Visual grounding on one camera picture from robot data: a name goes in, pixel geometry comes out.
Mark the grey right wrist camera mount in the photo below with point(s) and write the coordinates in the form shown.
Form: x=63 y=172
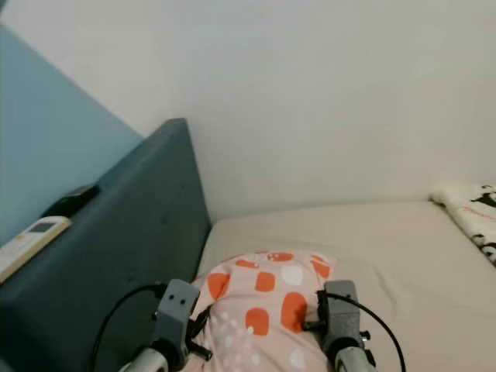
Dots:
x=343 y=318

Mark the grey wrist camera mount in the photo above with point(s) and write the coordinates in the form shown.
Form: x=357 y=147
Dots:
x=343 y=318
x=175 y=314

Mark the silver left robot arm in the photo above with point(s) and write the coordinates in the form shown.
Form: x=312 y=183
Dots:
x=146 y=362

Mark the cream cartoon print quilt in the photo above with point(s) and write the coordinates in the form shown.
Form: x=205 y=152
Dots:
x=473 y=213

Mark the bed with cream sheet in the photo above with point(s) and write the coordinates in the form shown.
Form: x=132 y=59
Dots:
x=411 y=279

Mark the pink pillow with orange patches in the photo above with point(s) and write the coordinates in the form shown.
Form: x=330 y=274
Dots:
x=256 y=298

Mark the teal upholstered headboard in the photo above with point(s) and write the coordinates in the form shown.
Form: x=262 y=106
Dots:
x=116 y=263

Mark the white air conditioner remote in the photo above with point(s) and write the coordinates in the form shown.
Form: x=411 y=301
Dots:
x=31 y=244

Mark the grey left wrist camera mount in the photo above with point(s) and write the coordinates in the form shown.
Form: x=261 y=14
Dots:
x=175 y=314

